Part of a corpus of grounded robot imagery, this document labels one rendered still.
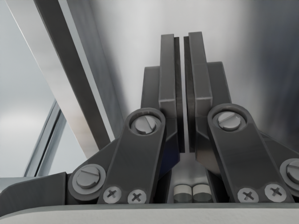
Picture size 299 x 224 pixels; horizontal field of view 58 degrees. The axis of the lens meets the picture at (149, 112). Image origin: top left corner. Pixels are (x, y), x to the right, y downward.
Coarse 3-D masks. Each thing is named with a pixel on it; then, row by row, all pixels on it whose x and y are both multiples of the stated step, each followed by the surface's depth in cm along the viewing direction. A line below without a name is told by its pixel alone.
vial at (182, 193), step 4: (180, 184) 32; (184, 184) 32; (176, 188) 31; (180, 188) 31; (184, 188) 31; (188, 188) 31; (176, 192) 31; (180, 192) 31; (184, 192) 31; (188, 192) 31; (176, 196) 31; (180, 196) 30; (184, 196) 30; (188, 196) 31; (176, 200) 30; (180, 200) 30; (184, 200) 30; (188, 200) 30; (192, 200) 31
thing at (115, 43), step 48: (96, 0) 16; (144, 0) 16; (192, 0) 16; (240, 0) 16; (288, 0) 16; (96, 48) 17; (144, 48) 18; (240, 48) 18; (288, 48) 18; (96, 96) 17; (240, 96) 21; (288, 96) 21; (288, 144) 25; (192, 192) 33
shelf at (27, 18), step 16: (16, 0) 17; (32, 0) 17; (16, 16) 17; (32, 16) 17; (32, 32) 18; (32, 48) 19; (48, 48) 19; (48, 64) 20; (48, 80) 21; (64, 80) 21; (64, 96) 22; (64, 112) 24; (80, 112) 24; (80, 128) 25; (80, 144) 27; (96, 144) 27
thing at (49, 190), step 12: (36, 180) 8; (48, 180) 8; (60, 180) 8; (12, 192) 8; (24, 192) 8; (36, 192) 7; (48, 192) 7; (60, 192) 7; (0, 204) 7; (12, 204) 7; (24, 204) 7; (36, 204) 7; (48, 204) 7; (60, 204) 7; (72, 204) 7; (0, 216) 7
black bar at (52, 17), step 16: (48, 0) 14; (48, 16) 15; (48, 32) 16; (64, 32) 16; (64, 48) 17; (64, 64) 18; (80, 64) 17; (80, 80) 18; (80, 96) 20; (96, 112) 21; (96, 128) 22
